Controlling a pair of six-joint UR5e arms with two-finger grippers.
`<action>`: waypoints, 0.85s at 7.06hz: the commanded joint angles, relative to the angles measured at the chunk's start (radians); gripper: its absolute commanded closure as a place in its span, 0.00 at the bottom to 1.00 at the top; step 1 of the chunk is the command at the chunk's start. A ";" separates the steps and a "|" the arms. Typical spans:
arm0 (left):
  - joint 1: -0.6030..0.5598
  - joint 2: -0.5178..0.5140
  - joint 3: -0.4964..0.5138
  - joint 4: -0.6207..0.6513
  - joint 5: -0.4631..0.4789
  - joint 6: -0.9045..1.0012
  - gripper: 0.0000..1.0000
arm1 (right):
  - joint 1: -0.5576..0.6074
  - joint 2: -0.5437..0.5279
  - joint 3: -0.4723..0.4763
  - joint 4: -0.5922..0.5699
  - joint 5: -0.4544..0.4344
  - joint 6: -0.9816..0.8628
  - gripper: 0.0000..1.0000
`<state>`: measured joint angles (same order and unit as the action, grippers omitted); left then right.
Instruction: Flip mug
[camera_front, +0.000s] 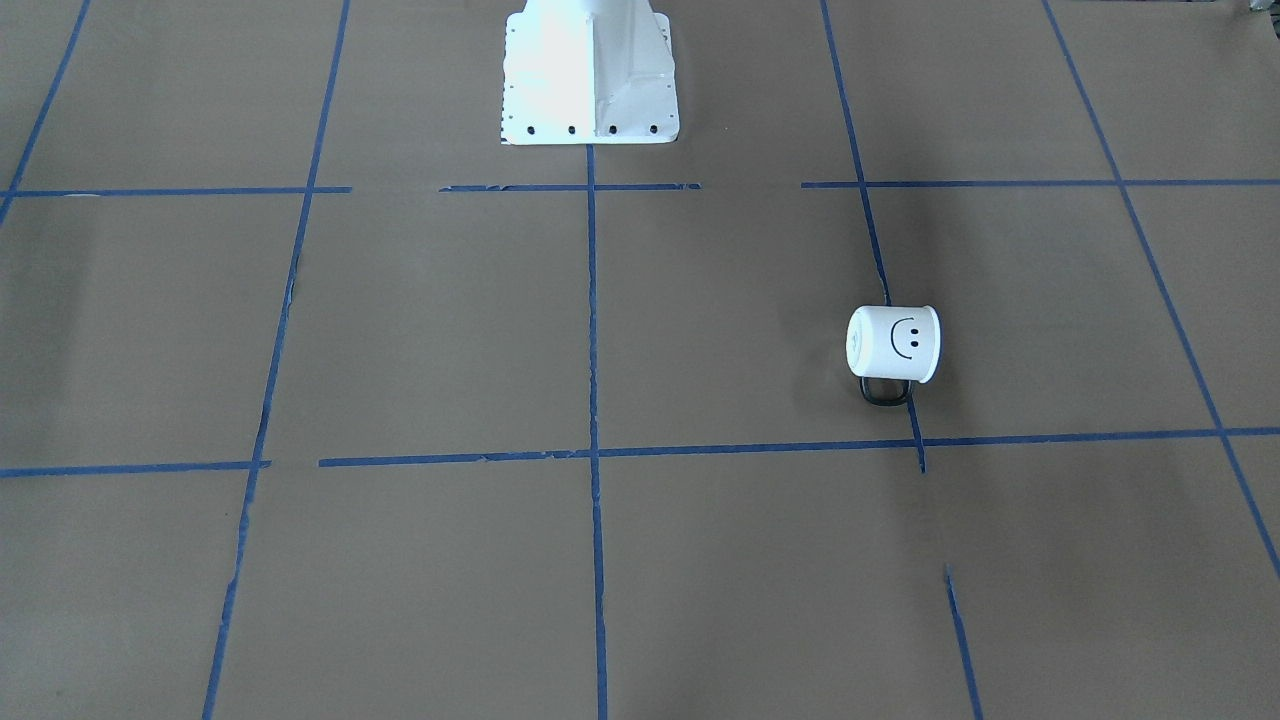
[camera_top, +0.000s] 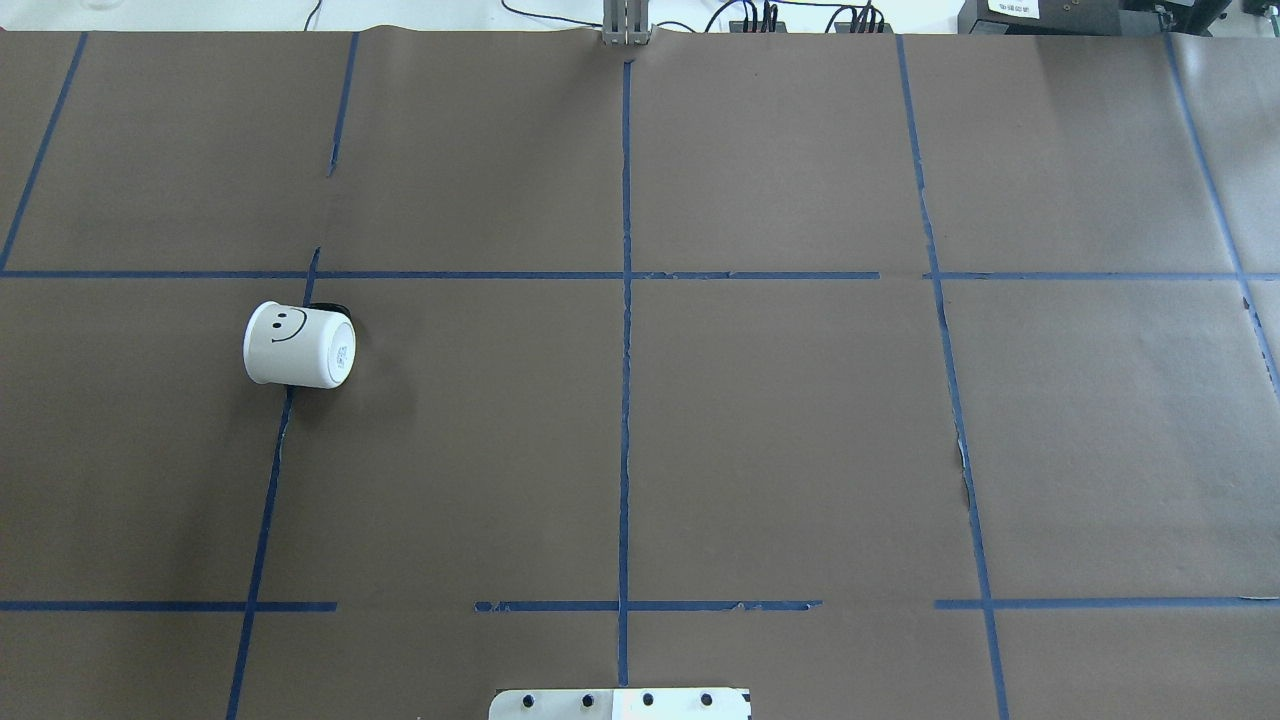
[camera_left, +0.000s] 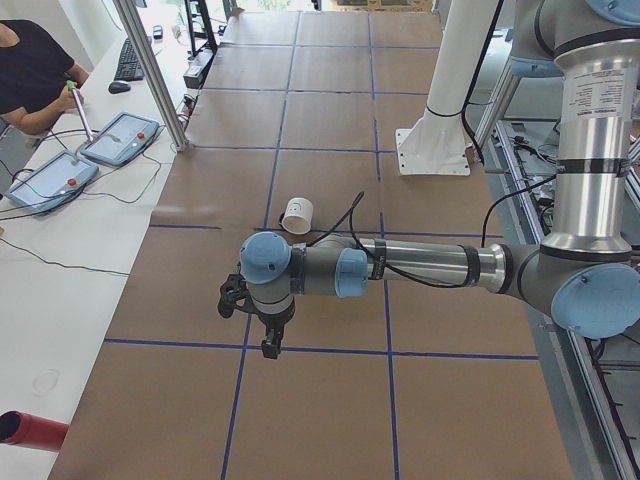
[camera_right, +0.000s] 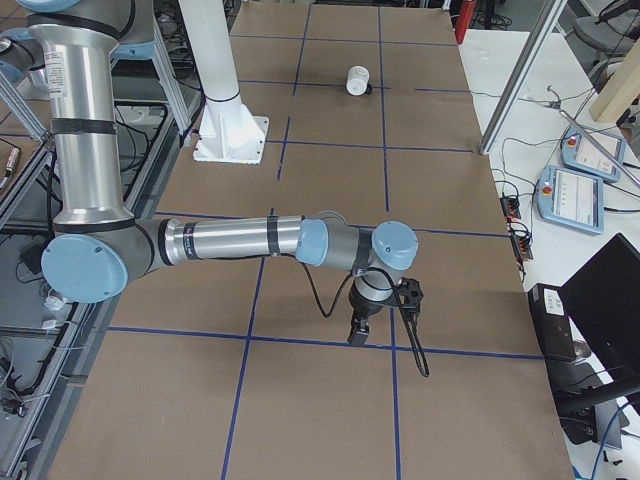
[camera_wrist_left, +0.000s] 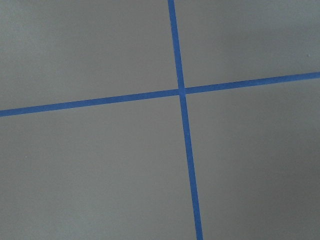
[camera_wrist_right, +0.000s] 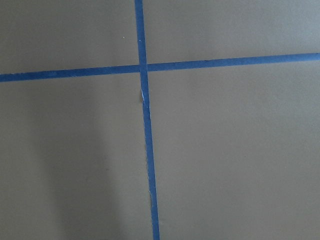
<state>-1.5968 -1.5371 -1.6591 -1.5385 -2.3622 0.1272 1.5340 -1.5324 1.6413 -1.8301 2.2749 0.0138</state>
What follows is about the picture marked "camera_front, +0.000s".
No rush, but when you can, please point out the white smiley face mug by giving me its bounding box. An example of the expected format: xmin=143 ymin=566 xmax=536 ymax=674
xmin=845 ymin=305 xmax=942 ymax=407

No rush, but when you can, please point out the brown paper table cover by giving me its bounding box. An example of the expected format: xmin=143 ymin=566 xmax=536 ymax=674
xmin=3 ymin=1 xmax=1277 ymax=719

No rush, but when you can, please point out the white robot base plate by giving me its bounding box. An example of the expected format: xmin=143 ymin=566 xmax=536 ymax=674
xmin=500 ymin=1 xmax=681 ymax=146

